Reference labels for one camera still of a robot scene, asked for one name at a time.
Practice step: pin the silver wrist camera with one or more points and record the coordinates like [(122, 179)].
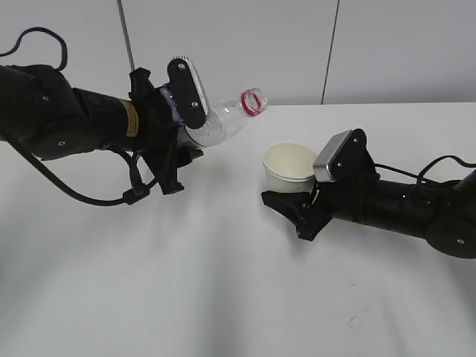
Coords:
[(188, 92), (323, 162)]

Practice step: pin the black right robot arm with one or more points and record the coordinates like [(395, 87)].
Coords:
[(441, 213)]

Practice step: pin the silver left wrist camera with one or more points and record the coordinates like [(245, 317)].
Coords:
[(188, 92)]

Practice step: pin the white paper cup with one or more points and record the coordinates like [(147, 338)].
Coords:
[(289, 168)]

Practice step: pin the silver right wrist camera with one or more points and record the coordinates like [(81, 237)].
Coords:
[(323, 162)]

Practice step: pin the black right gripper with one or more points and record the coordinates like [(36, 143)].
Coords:
[(355, 175)]

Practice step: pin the clear plastic water bottle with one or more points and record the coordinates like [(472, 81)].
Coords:
[(224, 120)]

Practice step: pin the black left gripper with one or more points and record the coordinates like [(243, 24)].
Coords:
[(159, 124)]

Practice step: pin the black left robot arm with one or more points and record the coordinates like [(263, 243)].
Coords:
[(44, 118)]

